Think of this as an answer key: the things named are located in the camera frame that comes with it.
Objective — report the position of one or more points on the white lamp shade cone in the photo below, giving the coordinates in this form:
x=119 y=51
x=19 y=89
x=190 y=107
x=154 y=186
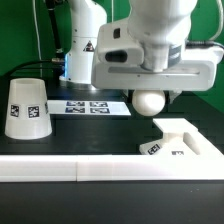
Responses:
x=28 y=116

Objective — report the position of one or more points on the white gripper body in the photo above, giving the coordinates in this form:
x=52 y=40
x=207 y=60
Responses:
x=195 y=72

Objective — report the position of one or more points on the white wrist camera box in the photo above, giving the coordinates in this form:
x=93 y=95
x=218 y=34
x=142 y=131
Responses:
x=116 y=46

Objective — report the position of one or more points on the white marker tag sheet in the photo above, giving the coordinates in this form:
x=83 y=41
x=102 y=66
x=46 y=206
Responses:
x=98 y=108

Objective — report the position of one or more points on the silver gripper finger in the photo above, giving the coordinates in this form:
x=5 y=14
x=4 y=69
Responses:
x=170 y=96

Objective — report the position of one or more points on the white L-shaped fence wall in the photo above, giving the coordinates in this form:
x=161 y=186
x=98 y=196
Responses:
x=207 y=163

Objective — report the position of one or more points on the white lamp bulb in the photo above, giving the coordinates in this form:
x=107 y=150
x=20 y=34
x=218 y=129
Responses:
x=148 y=103

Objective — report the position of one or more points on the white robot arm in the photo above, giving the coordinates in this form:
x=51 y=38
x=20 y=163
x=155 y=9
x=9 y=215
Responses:
x=148 y=52

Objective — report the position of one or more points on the white lamp base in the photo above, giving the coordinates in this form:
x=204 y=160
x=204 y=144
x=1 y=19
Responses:
x=172 y=141

